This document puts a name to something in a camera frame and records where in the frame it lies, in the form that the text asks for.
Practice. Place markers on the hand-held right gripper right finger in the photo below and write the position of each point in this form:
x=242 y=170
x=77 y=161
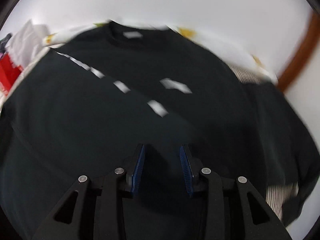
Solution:
x=186 y=172

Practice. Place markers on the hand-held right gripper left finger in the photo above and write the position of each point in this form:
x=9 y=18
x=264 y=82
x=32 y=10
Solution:
x=138 y=170

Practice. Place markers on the black sweatshirt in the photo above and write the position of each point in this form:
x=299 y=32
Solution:
x=100 y=130

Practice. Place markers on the striped beige mattress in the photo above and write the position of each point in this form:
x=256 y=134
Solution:
x=277 y=197

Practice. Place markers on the white cloth with yellow print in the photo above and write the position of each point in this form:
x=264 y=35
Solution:
x=240 y=52

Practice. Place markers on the red box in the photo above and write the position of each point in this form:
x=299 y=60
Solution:
x=7 y=75

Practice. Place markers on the white plastic bag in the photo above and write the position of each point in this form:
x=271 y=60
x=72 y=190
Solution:
x=27 y=42

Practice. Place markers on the dark patterned bag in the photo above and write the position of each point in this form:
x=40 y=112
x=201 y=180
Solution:
x=5 y=42

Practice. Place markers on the brown wooden door frame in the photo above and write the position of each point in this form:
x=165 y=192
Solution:
x=300 y=60

